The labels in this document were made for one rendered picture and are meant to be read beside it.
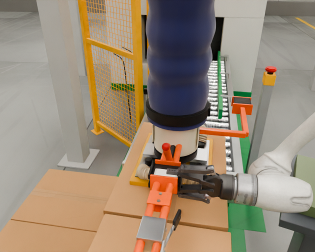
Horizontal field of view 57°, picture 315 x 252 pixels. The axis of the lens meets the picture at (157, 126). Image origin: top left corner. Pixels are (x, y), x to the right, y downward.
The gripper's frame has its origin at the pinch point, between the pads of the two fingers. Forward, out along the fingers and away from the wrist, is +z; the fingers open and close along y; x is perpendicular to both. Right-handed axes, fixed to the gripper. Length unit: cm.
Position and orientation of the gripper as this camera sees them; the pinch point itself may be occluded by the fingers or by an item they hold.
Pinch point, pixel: (165, 179)
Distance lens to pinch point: 89.7
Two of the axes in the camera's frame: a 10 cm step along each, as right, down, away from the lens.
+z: -9.8, -1.0, 1.5
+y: -0.1, 8.6, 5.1
